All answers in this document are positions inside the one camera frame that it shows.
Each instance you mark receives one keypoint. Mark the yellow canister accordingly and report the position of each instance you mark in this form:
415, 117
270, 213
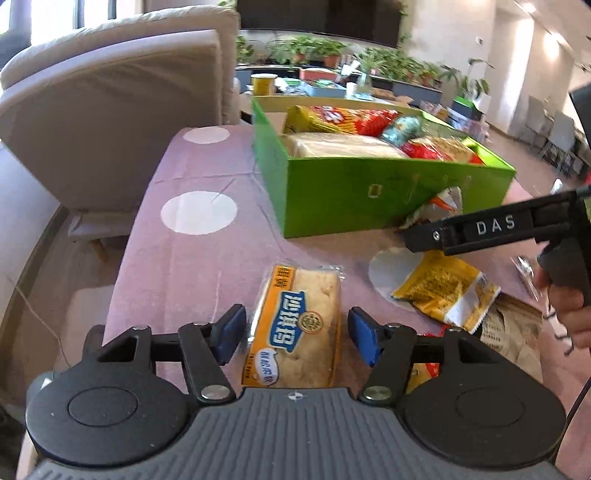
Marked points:
263, 84

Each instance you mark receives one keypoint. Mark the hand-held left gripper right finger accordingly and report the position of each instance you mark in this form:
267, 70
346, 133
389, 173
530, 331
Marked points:
364, 334

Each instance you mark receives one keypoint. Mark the row of green potted plants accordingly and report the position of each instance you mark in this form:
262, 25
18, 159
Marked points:
332, 48

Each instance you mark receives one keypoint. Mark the dark television console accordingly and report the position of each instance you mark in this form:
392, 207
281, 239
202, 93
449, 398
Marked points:
406, 87

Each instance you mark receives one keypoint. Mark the clear bread packet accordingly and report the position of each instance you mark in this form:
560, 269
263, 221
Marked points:
341, 146

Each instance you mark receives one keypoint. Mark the blue plastic basket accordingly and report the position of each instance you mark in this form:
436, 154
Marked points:
325, 89

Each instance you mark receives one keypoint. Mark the large-leaf potted plant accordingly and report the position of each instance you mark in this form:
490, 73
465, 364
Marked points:
471, 78

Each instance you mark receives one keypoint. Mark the teal snack packet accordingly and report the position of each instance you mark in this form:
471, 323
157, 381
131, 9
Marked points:
401, 129

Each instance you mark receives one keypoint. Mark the clear wrapper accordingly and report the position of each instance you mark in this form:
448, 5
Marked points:
526, 272

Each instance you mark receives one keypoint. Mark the green cardboard box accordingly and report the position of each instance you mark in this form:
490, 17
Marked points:
351, 194

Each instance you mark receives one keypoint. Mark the yellow and red snack packet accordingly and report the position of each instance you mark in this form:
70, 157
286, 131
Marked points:
332, 119

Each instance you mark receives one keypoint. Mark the brown paper packet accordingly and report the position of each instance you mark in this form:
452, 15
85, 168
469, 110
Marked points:
512, 341

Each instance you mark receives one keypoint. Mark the orange bread packet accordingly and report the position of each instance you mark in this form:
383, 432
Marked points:
295, 332

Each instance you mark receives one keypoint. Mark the wall television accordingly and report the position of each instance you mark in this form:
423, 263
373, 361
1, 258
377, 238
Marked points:
323, 21

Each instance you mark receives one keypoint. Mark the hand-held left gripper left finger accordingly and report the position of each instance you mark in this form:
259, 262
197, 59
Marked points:
231, 330

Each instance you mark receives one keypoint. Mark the pink box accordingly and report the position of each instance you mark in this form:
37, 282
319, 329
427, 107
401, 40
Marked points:
318, 74

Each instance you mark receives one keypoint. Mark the grey dining chair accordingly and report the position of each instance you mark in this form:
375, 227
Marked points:
535, 120
561, 143

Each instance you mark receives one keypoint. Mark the glass vase with plant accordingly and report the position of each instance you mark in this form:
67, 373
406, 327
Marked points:
364, 78

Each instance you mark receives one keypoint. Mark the silver snack packet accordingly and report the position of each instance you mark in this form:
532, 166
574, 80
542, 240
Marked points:
438, 205

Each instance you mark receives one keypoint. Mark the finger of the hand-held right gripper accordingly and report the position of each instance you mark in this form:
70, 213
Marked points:
461, 235

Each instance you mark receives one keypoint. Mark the person's right hand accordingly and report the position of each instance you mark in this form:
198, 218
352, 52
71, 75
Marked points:
572, 318

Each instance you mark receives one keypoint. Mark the green and black box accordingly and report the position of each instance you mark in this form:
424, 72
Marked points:
463, 106

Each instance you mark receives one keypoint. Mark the red snack packet gold top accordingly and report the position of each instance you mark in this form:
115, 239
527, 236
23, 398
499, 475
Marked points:
438, 150

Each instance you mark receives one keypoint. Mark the beige sofa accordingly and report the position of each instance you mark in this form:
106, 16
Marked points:
115, 115

